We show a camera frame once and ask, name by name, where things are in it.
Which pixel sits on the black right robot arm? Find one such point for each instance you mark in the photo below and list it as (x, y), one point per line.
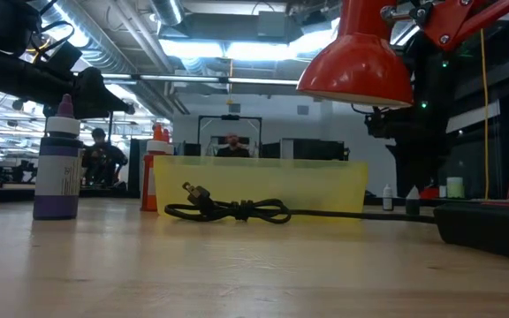
(427, 88)

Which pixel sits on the black desk lamp base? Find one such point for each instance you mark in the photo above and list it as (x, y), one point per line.
(493, 229)

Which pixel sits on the black robot station frame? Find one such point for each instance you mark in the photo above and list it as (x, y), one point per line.
(230, 117)

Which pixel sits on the tall black cabinet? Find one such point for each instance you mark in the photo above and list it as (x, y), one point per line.
(134, 168)

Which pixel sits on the small white-capped dropper bottle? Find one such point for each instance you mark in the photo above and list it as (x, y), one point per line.
(387, 201)

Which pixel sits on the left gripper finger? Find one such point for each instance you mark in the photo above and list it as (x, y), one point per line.
(117, 106)

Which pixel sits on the yellow translucent plastic bin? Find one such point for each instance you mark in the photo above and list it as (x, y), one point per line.
(281, 185)

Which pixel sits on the red desk lamp shade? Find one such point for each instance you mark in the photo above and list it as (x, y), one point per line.
(356, 66)

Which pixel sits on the grey square wall panel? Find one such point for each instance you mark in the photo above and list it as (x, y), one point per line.
(234, 108)
(303, 110)

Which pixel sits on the red storage bin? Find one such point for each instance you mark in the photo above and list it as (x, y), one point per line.
(430, 193)

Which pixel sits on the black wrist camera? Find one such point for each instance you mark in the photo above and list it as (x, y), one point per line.
(64, 57)
(380, 123)

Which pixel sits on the seated person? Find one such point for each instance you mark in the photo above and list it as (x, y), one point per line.
(233, 152)

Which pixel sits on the standing person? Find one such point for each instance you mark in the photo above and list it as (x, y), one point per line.
(104, 161)

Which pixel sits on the linear ceiling light fixture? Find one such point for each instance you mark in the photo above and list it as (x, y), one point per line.
(184, 78)

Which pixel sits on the small white box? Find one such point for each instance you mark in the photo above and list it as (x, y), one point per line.
(442, 191)

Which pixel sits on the orange food coloring bottle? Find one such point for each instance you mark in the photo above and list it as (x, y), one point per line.
(148, 185)

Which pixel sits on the maroon food coloring bottle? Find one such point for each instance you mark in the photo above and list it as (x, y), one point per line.
(166, 135)

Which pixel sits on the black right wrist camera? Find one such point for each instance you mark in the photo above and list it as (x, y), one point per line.
(380, 123)

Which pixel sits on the black computer monitor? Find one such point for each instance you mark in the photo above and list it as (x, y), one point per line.
(192, 149)
(271, 150)

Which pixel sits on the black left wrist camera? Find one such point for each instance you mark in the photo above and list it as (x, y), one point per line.
(64, 57)

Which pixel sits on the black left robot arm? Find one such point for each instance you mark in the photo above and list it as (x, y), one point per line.
(7, 75)

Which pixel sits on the black cabinet block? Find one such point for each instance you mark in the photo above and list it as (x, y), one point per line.
(316, 150)

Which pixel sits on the green wipes canister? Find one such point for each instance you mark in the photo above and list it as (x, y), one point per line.
(455, 187)

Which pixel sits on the purple food coloring bottle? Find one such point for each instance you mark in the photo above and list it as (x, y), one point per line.
(58, 176)

